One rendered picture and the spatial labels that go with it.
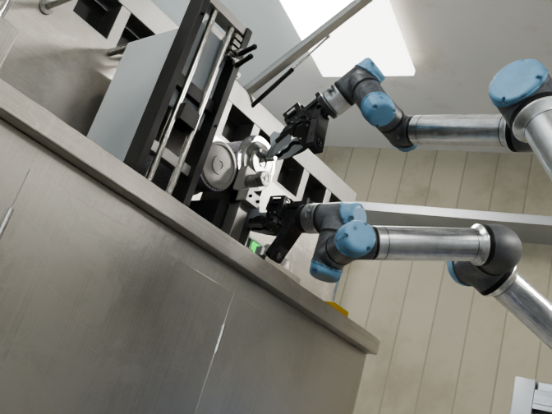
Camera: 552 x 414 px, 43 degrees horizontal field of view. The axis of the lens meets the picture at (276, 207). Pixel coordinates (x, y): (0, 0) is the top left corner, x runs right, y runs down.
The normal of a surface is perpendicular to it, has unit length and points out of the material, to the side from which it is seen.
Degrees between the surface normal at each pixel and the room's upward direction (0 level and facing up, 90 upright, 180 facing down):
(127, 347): 90
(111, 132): 90
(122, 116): 90
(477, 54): 180
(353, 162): 90
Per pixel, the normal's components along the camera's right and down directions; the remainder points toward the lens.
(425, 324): -0.39, -0.46
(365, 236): 0.28, -0.29
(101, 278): 0.76, -0.04
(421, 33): -0.28, 0.89
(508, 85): -0.62, -0.55
